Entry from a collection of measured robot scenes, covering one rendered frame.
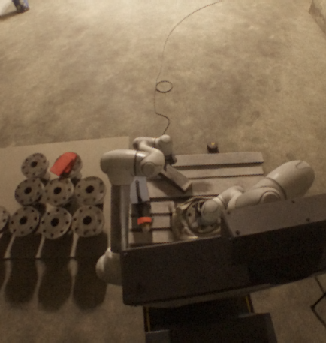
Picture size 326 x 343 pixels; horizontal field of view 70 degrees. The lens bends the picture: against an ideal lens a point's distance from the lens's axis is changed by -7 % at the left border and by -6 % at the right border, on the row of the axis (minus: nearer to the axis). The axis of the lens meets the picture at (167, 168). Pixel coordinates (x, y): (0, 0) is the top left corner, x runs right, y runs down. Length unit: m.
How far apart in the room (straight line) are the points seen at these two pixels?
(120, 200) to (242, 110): 2.00
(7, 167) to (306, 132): 3.22
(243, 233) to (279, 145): 2.56
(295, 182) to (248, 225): 0.77
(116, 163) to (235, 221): 1.07
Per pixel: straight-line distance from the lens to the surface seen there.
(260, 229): 0.21
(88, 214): 2.05
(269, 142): 2.73
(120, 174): 1.25
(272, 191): 0.89
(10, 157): 3.06
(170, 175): 2.09
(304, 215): 0.23
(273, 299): 2.18
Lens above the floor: 2.06
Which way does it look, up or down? 59 degrees down
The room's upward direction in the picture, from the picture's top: 5 degrees counter-clockwise
